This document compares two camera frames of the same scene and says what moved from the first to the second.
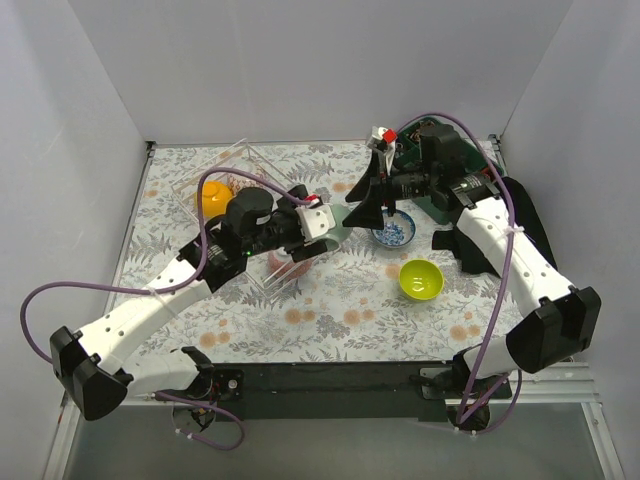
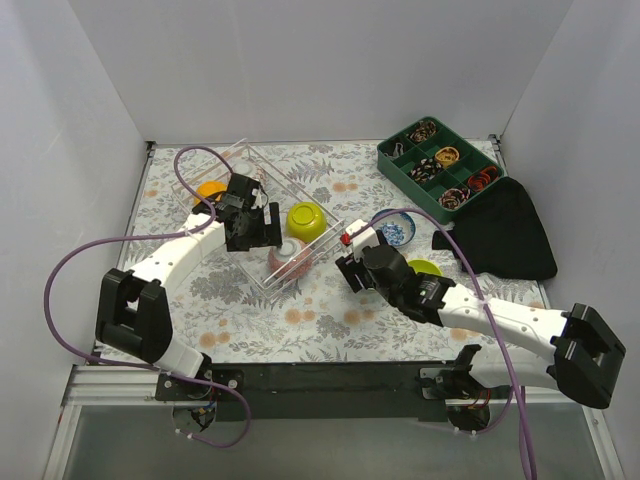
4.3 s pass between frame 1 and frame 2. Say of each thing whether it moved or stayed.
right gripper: moved
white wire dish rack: stayed
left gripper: moved
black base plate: stayed
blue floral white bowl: stayed
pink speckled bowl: stayed
